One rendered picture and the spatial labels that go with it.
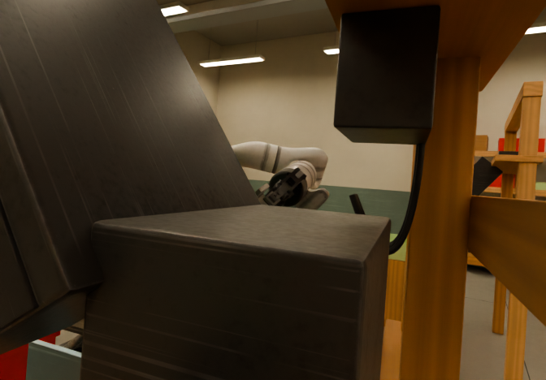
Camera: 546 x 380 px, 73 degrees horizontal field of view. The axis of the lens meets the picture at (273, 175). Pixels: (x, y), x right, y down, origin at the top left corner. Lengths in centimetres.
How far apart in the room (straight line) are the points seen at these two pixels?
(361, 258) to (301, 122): 823
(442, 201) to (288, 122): 794
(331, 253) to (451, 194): 49
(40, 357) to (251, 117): 862
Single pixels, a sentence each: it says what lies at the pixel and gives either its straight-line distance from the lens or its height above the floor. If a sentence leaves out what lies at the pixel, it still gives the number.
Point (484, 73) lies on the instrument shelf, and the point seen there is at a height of 150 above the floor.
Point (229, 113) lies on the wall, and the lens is 945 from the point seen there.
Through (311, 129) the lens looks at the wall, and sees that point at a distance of 828.
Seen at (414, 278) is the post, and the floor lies 113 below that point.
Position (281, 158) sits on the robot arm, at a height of 133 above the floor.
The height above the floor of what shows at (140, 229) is 124.
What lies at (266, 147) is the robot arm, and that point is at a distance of 89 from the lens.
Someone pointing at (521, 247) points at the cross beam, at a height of 123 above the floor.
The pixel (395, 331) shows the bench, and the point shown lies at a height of 88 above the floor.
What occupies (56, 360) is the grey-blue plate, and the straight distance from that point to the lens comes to 59.
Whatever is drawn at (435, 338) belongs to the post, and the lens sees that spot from 71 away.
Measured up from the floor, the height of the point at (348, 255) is 124.
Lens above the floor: 128
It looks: 1 degrees up
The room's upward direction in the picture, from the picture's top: 4 degrees clockwise
